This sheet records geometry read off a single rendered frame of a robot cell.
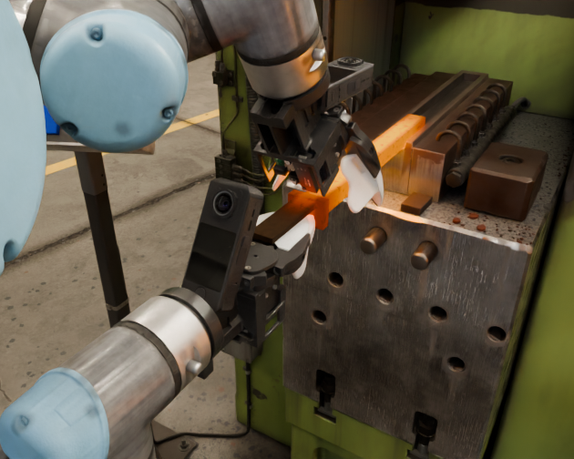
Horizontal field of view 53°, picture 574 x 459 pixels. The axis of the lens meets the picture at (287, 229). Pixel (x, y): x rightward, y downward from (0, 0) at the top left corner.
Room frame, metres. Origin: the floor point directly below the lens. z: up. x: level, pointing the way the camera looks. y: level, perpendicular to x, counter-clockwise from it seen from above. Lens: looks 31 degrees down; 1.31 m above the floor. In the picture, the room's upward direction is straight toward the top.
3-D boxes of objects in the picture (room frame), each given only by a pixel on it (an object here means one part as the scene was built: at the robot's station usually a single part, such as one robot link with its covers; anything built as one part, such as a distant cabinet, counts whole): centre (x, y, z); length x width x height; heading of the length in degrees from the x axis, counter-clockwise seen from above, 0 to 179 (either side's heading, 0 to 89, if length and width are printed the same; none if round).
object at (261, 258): (0.43, 0.06, 0.98); 0.12 x 0.08 x 0.09; 149
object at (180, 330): (0.36, 0.10, 0.99); 0.08 x 0.05 x 0.08; 59
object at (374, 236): (0.71, -0.13, 0.87); 0.04 x 0.03 x 0.03; 149
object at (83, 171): (1.02, 0.38, 0.54); 0.04 x 0.04 x 1.08; 59
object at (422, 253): (0.67, -0.19, 0.87); 0.04 x 0.03 x 0.03; 149
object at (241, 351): (1.08, 0.11, 0.36); 0.09 x 0.07 x 0.12; 59
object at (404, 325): (0.96, -0.30, 0.69); 0.56 x 0.38 x 0.45; 149
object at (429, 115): (0.96, -0.27, 0.99); 0.42 x 0.05 x 0.01; 149
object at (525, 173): (0.76, -0.32, 0.95); 0.12 x 0.08 x 0.06; 149
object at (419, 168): (0.98, -0.25, 0.96); 0.42 x 0.20 x 0.09; 149
